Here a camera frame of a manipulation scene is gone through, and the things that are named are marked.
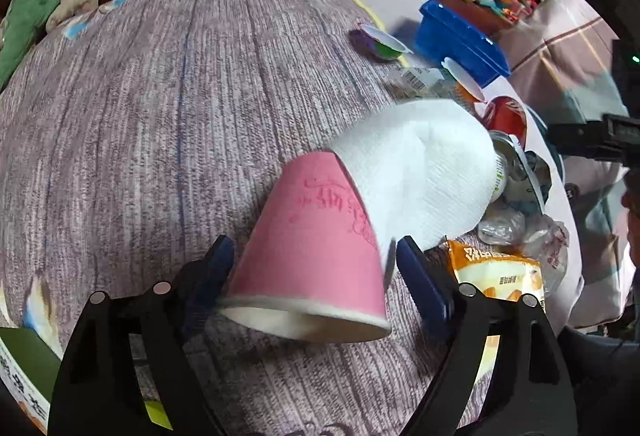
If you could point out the green plush toy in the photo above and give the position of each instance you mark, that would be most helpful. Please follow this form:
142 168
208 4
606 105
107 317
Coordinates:
25 11

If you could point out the crumpled dark foil wrapper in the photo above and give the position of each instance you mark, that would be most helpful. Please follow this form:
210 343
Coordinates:
532 181

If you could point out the checked blanket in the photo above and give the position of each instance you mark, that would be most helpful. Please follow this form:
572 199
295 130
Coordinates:
565 46

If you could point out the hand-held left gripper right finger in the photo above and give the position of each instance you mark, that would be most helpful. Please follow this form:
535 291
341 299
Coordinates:
425 283

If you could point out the person's right hand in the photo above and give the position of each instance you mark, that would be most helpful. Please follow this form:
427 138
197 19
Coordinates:
632 198

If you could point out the green printed carton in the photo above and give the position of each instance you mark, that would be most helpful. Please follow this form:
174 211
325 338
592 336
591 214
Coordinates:
25 351

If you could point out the dark clothing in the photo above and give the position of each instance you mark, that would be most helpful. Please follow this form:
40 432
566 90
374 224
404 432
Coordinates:
605 381

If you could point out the blue plastic container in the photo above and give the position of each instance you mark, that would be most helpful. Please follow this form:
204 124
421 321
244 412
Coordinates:
450 36

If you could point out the clear barcode plastic wrapper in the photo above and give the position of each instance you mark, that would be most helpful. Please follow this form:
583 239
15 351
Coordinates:
415 81

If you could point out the crumpled clear plastic bag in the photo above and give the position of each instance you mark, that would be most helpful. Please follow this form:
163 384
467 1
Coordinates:
500 228

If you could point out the orange snack packet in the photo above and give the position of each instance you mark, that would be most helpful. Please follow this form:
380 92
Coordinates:
500 276

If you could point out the white paper towel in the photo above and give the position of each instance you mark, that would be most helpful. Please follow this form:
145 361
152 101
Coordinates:
425 166

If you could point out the pink paper cup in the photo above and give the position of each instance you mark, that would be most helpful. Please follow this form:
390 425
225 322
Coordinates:
310 256

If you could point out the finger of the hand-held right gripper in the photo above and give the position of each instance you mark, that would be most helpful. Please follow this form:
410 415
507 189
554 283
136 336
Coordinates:
575 138

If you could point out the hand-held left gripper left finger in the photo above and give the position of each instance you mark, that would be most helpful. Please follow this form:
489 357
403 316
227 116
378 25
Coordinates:
215 268

